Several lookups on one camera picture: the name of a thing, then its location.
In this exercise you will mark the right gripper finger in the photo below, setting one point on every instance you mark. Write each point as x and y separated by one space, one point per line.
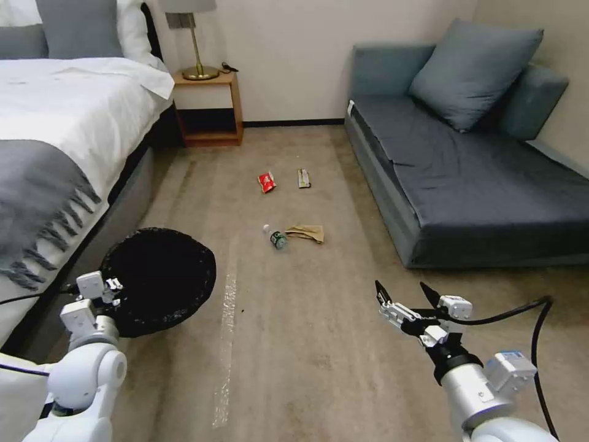
395 315
432 336

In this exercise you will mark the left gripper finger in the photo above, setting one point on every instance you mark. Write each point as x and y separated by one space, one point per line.
113 282
113 302

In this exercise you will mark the black mesh trash bin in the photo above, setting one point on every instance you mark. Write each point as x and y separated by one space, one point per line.
161 276

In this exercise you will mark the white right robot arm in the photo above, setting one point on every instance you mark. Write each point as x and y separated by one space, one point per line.
465 396

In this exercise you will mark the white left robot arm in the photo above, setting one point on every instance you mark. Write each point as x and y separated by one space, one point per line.
87 368

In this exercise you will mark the clear floor tape strip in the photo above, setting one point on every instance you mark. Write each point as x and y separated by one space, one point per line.
225 322

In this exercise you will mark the grey upholstered bed base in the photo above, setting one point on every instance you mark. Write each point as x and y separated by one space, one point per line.
133 184

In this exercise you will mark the crumpled brown paper bag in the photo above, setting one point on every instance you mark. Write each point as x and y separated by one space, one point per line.
310 232

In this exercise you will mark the grey fringed throw blanket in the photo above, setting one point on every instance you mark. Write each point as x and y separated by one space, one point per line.
37 184

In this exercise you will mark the clear plastic bottle green label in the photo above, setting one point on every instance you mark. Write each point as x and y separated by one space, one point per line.
277 238

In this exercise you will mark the dark grey sofa cover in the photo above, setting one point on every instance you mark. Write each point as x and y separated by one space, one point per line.
460 175

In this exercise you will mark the white bed duvet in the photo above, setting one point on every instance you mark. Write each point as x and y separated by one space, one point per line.
69 106

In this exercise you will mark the red snack wrapper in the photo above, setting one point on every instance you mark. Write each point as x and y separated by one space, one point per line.
267 182

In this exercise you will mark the white sofa label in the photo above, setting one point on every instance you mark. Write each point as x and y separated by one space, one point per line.
349 109

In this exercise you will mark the wooden nightstand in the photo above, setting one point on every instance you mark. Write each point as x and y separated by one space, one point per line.
234 106

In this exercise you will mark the black baseboard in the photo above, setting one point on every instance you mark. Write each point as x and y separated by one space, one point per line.
294 124

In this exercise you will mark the black headboard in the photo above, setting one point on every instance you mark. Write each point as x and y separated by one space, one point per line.
154 39

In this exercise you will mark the blue-grey sofa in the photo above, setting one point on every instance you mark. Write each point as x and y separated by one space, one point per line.
382 69

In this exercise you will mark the brass table lamp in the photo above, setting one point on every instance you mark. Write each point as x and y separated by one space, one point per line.
197 46

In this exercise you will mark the white pillow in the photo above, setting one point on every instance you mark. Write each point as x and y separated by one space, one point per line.
18 11
134 32

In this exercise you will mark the blue-grey sofa bolster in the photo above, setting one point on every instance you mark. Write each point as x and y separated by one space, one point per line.
534 101

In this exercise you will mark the large grey pillow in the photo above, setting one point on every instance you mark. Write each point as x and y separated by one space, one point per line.
78 27

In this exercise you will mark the small grey pillow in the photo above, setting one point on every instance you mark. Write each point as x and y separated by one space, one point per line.
18 42

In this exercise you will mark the blue-grey square cushion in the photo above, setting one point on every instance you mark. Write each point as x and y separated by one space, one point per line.
474 69

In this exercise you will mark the left gripper's pale camera box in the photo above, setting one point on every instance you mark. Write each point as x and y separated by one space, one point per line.
89 283

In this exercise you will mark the gripper's pale camera box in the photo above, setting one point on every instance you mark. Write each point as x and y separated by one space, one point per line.
89 283
455 306

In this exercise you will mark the right gripper's pale camera box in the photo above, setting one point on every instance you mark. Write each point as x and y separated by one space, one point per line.
455 306

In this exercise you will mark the grey wall switch panel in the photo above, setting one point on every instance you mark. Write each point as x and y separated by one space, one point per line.
177 20

